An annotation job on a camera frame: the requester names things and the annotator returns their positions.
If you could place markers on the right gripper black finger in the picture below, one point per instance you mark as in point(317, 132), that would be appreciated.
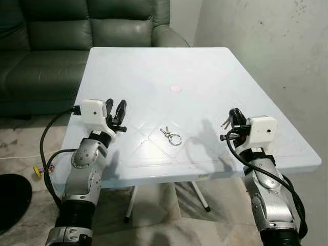
point(242, 119)
point(234, 117)

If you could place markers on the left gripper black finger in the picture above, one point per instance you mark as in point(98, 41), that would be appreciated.
point(109, 107)
point(121, 111)

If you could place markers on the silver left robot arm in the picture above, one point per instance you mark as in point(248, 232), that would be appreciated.
point(84, 164)

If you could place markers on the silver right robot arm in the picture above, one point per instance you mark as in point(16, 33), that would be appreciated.
point(269, 200)

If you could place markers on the round pink sticker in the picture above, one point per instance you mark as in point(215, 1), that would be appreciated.
point(176, 88)

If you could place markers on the dark green leather sofa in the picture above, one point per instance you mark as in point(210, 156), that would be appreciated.
point(51, 61)

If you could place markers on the small yellow toy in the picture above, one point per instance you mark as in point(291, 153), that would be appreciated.
point(37, 171)

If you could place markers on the black round floor object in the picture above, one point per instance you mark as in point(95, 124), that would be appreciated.
point(13, 200)

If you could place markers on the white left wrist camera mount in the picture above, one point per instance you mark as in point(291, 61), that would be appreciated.
point(92, 110)

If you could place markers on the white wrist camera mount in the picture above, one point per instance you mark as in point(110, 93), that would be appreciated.
point(92, 110)
point(264, 130)

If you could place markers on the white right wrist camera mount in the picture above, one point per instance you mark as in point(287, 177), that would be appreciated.
point(264, 130)

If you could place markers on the white metal table leg frame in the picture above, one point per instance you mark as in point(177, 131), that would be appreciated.
point(131, 204)

